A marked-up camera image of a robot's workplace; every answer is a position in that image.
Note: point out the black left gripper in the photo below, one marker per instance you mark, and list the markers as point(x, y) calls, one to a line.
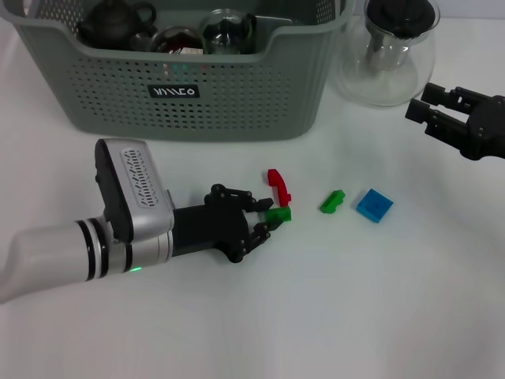
point(209, 229)

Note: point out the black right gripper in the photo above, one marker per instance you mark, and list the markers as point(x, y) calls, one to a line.
point(487, 130)

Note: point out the green toy brick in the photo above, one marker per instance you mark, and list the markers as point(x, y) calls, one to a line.
point(279, 214)

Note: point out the green stepped toy block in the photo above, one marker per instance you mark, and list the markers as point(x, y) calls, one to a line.
point(331, 202)

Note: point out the blue square toy plate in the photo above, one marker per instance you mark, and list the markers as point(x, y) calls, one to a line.
point(374, 206)

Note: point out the glass teacup with black base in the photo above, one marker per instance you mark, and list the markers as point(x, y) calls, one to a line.
point(229, 33)
point(139, 41)
point(159, 41)

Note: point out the dark red curved toy block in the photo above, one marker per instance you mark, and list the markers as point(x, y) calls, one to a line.
point(279, 187)

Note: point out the grey-green perforated storage bin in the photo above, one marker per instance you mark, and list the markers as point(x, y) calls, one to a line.
point(221, 114)

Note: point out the clear glass carafe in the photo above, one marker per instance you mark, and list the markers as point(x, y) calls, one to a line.
point(378, 87)

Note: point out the black carafe lid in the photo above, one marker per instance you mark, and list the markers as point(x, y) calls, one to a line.
point(402, 16)

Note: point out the dark clay teapot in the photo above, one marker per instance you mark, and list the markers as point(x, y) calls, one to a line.
point(110, 23)

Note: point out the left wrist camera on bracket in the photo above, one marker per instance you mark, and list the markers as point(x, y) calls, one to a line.
point(130, 185)

